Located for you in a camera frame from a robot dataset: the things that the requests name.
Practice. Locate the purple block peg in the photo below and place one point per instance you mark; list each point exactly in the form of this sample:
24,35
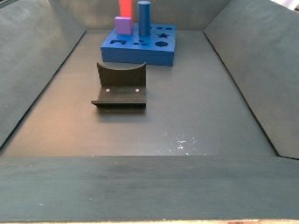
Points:
123,25

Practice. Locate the blue shape sorter base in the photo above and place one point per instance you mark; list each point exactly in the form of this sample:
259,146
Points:
134,49

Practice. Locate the blue cylinder peg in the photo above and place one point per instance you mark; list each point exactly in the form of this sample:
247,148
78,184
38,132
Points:
145,17

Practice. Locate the black curved fixture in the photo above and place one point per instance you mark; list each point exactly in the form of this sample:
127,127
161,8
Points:
122,87

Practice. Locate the red square block peg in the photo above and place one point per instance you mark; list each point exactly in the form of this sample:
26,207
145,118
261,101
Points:
126,8

